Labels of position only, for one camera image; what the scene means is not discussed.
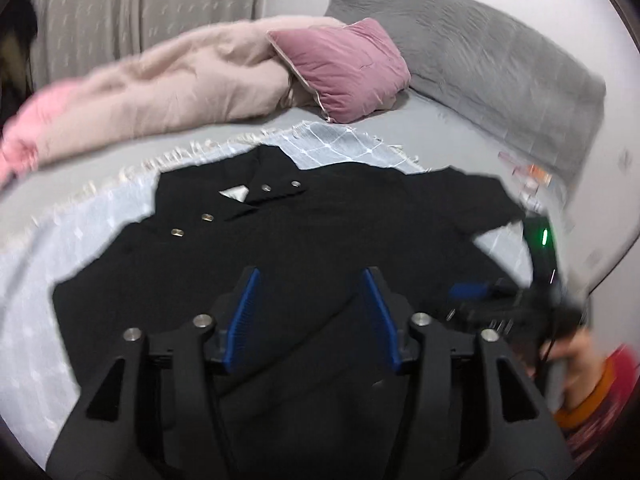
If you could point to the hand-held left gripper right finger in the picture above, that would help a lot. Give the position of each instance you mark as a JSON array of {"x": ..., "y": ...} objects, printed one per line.
[{"x": 380, "y": 315}]

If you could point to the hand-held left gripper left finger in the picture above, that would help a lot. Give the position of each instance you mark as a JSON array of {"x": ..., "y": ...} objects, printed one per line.
[{"x": 244, "y": 312}]

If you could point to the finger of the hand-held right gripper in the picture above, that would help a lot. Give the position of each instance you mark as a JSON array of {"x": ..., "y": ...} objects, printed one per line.
[{"x": 475, "y": 291}]

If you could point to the black coat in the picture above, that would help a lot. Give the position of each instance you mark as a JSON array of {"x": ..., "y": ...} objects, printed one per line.
[{"x": 300, "y": 240}]

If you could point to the person's right hand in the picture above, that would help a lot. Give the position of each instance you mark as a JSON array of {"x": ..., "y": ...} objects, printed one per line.
[{"x": 582, "y": 365}]

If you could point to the white flat box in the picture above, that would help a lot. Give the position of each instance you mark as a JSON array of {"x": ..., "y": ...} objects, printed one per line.
[{"x": 531, "y": 200}]

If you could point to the grey bed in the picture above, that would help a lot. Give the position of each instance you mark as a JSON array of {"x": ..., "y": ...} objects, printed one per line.
[{"x": 445, "y": 127}]

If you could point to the grey quilted headboard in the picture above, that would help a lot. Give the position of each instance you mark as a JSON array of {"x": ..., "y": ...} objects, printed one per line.
[{"x": 490, "y": 70}]

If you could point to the light blue fringed blanket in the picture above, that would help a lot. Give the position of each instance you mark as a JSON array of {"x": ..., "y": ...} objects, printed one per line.
[{"x": 50, "y": 245}]

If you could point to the beige and pink comforter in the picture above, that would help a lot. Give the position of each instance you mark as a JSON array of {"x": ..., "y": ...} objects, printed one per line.
[{"x": 165, "y": 85}]

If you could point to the pink pillow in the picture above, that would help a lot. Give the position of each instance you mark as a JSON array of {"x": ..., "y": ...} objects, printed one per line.
[{"x": 345, "y": 67}]

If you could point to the grey patterned curtain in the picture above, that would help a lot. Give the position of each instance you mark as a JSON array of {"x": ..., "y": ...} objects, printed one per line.
[{"x": 140, "y": 5}]

